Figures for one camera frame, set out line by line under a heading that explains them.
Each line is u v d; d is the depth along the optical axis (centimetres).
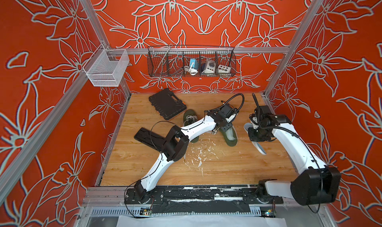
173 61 101
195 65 83
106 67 92
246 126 85
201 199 73
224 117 73
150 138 94
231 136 92
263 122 57
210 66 90
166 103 107
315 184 39
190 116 95
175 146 56
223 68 95
